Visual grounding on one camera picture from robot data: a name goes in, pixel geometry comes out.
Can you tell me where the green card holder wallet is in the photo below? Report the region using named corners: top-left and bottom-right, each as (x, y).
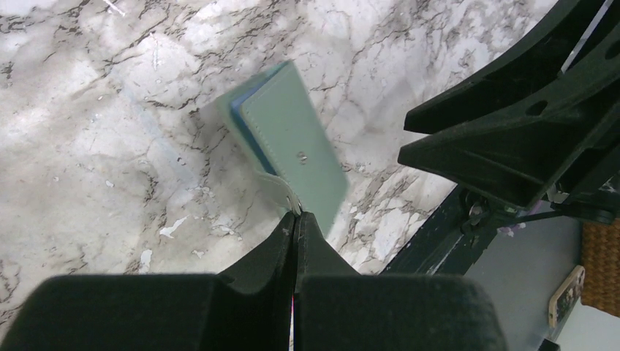
top-left (215, 60), bottom-right (349, 235)

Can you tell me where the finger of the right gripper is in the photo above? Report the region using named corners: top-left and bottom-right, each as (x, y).
top-left (404, 1), bottom-right (619, 135)
top-left (398, 29), bottom-right (619, 208)

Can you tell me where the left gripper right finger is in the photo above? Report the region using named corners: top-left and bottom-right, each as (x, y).
top-left (293, 213), bottom-right (507, 350)

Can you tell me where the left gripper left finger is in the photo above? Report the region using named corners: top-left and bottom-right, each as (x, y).
top-left (1, 214), bottom-right (296, 350)

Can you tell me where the woven brown basket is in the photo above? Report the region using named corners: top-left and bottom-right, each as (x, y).
top-left (581, 219), bottom-right (619, 317)

